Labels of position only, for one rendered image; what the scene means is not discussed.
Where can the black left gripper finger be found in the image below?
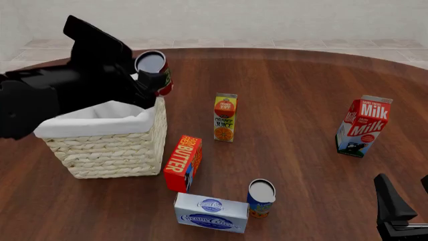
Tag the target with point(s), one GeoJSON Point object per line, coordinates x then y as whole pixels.
{"type": "Point", "coordinates": [152, 81]}
{"type": "Point", "coordinates": [135, 93]}

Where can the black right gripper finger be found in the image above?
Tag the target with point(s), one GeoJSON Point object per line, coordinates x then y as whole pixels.
{"type": "Point", "coordinates": [425, 184]}
{"type": "Point", "coordinates": [391, 200]}

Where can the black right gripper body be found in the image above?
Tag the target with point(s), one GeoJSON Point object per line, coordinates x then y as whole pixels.
{"type": "Point", "coordinates": [404, 232]}

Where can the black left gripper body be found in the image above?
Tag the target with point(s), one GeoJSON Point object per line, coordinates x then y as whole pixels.
{"type": "Point", "coordinates": [95, 44]}

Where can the red tomato sauce tin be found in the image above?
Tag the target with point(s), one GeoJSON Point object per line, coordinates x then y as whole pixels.
{"type": "Point", "coordinates": [150, 62]}

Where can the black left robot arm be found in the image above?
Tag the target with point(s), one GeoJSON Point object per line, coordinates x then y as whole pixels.
{"type": "Point", "coordinates": [30, 100]}

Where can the white cloth basket liner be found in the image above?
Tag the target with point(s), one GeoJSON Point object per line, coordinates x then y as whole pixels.
{"type": "Point", "coordinates": [97, 123]}

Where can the pale wicker basket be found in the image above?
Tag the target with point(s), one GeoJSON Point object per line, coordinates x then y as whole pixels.
{"type": "Point", "coordinates": [113, 153]}

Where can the red and white milk carton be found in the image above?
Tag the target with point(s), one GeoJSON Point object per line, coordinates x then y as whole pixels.
{"type": "Point", "coordinates": [366, 125]}

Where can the orange juice carton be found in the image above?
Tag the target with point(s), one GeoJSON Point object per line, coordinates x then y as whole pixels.
{"type": "Point", "coordinates": [224, 118]}

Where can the red butter box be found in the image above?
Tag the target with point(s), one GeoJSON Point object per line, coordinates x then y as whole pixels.
{"type": "Point", "coordinates": [180, 163]}

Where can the blue soup tin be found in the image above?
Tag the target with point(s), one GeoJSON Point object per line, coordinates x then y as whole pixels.
{"type": "Point", "coordinates": [261, 193]}

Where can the pale blue cream cheese box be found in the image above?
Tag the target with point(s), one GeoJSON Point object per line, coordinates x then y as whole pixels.
{"type": "Point", "coordinates": [210, 213]}

